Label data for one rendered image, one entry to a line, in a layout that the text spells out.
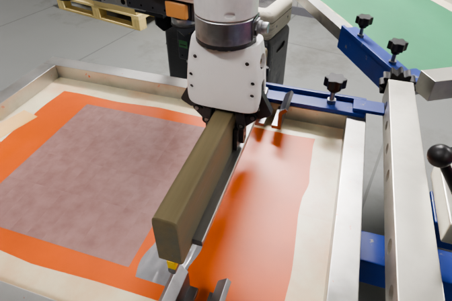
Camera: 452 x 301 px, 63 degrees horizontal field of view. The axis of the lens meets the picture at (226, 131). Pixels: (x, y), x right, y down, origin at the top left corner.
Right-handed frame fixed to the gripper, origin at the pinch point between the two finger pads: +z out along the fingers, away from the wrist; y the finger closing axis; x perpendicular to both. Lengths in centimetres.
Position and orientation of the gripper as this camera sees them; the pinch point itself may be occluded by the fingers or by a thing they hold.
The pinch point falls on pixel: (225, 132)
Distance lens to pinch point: 55.0
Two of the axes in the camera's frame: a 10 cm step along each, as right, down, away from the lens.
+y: -9.5, -1.9, 2.4
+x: -3.1, 6.0, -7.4
